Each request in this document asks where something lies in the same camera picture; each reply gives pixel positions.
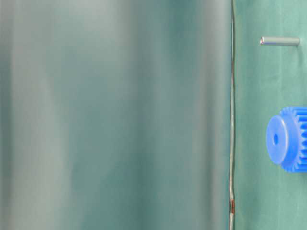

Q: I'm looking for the blue plastic gear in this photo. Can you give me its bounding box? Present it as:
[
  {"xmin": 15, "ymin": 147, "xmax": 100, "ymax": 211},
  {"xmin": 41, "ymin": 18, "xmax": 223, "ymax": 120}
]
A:
[{"xmin": 266, "ymin": 107, "xmax": 307, "ymax": 173}]

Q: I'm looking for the grey metal shaft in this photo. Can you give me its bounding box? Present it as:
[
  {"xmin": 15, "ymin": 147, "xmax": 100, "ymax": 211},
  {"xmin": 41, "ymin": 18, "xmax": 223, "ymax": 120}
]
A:
[{"xmin": 260, "ymin": 36, "xmax": 300, "ymax": 46}]

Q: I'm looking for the green cloth mat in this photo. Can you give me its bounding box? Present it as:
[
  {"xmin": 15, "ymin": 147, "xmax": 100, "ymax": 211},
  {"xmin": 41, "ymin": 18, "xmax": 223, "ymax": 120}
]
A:
[{"xmin": 0, "ymin": 0, "xmax": 307, "ymax": 230}]

